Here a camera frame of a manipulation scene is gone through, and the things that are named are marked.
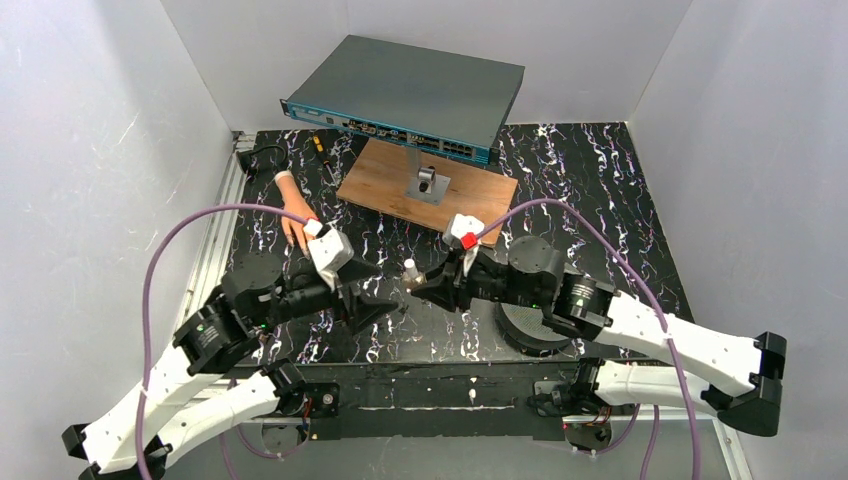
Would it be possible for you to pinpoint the grey teal network switch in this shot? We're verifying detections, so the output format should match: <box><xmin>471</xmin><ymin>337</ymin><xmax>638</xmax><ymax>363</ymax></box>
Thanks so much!
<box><xmin>281</xmin><ymin>35</ymin><xmax>525</xmax><ymax>165</ymax></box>

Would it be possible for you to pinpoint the nail polish bottle white cap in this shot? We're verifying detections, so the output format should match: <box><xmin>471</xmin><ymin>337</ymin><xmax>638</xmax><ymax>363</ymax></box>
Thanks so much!
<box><xmin>401</xmin><ymin>258</ymin><xmax>426</xmax><ymax>293</ymax></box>

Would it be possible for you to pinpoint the mannequin hand with nails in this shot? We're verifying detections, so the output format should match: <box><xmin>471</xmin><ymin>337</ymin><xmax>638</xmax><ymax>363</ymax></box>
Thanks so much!
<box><xmin>274</xmin><ymin>170</ymin><xmax>318</xmax><ymax>258</ymax></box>

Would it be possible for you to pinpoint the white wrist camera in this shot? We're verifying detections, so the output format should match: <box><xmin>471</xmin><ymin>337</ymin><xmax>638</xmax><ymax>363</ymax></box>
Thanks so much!
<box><xmin>442</xmin><ymin>213</ymin><xmax>485</xmax><ymax>275</ymax></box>
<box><xmin>303</xmin><ymin>219</ymin><xmax>354</xmax><ymax>291</ymax></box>

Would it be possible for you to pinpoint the wooden base board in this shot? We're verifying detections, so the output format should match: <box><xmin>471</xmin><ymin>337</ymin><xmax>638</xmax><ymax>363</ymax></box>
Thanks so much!
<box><xmin>337</xmin><ymin>139</ymin><xmax>517</xmax><ymax>231</ymax></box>

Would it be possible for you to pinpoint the grey ribbed round disc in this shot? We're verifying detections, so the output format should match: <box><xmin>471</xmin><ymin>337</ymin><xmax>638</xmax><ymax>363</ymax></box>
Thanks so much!
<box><xmin>494</xmin><ymin>303</ymin><xmax>580</xmax><ymax>359</ymax></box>

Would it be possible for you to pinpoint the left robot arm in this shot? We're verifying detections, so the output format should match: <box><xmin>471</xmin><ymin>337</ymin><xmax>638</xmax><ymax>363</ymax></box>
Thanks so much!
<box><xmin>62</xmin><ymin>252</ymin><xmax>398</xmax><ymax>479</ymax></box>

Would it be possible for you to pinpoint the yellow black screwdriver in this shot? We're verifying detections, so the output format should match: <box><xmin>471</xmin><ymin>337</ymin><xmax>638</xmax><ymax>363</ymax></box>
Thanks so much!
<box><xmin>312</xmin><ymin>134</ymin><xmax>338</xmax><ymax>186</ymax></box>

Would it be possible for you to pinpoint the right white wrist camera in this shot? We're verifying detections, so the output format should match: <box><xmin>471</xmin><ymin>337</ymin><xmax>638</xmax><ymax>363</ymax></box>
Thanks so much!
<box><xmin>442</xmin><ymin>213</ymin><xmax>485</xmax><ymax>275</ymax></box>

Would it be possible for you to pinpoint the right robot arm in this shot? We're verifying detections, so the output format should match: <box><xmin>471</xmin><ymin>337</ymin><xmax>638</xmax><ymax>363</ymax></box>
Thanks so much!
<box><xmin>403</xmin><ymin>236</ymin><xmax>787</xmax><ymax>437</ymax></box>

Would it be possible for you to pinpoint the black front mounting rail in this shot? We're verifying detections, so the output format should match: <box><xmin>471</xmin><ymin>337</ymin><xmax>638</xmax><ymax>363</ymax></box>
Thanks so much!
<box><xmin>300</xmin><ymin>361</ymin><xmax>577</xmax><ymax>441</ymax></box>

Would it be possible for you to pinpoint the black plug with cable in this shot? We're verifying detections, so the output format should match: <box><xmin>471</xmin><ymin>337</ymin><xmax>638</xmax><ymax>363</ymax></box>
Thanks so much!
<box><xmin>235</xmin><ymin>145</ymin><xmax>290</xmax><ymax>177</ymax></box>

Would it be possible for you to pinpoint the metal stand bracket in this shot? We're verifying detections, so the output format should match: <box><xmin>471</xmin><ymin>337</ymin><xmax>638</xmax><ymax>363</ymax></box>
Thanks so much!
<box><xmin>405</xmin><ymin>147</ymin><xmax>450</xmax><ymax>206</ymax></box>

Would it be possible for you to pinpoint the aluminium frame profile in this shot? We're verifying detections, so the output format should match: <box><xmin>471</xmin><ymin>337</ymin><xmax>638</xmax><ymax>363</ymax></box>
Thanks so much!
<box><xmin>123</xmin><ymin>131</ymin><xmax>258</xmax><ymax>480</ymax></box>

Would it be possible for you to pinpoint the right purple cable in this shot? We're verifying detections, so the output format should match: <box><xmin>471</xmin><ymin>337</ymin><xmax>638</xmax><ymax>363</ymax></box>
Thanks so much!
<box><xmin>473</xmin><ymin>198</ymin><xmax>704</xmax><ymax>480</ymax></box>

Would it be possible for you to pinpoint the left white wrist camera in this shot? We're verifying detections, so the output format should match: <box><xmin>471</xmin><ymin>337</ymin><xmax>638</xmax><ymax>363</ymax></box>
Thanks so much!
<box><xmin>303</xmin><ymin>219</ymin><xmax>354</xmax><ymax>291</ymax></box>

